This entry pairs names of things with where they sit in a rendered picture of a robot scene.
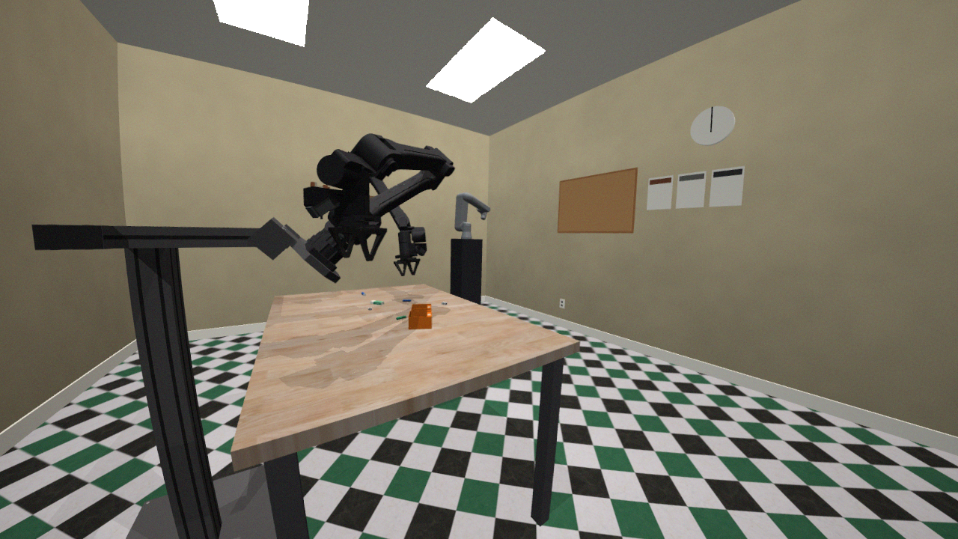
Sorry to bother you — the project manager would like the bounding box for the orange open bin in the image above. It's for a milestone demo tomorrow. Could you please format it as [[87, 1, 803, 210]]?
[[409, 304, 432, 329]]

